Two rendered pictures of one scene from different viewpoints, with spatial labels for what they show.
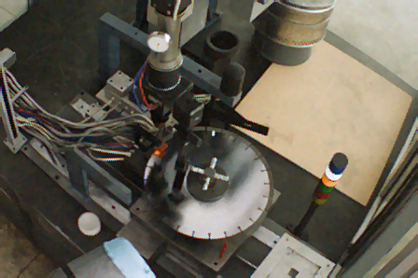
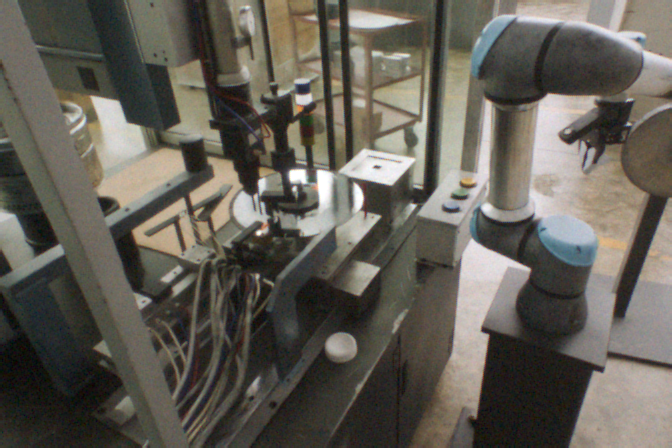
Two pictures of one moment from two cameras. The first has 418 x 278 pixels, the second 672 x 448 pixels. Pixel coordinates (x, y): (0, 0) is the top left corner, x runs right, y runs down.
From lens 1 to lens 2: 1.34 m
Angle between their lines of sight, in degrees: 60
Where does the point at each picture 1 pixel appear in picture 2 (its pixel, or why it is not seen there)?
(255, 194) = (307, 176)
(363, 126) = not seen: hidden behind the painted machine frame
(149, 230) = (343, 271)
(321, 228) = not seen: hidden behind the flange
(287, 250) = (354, 171)
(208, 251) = (360, 222)
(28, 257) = not seen: outside the picture
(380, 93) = (156, 166)
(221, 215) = (333, 189)
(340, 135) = (207, 188)
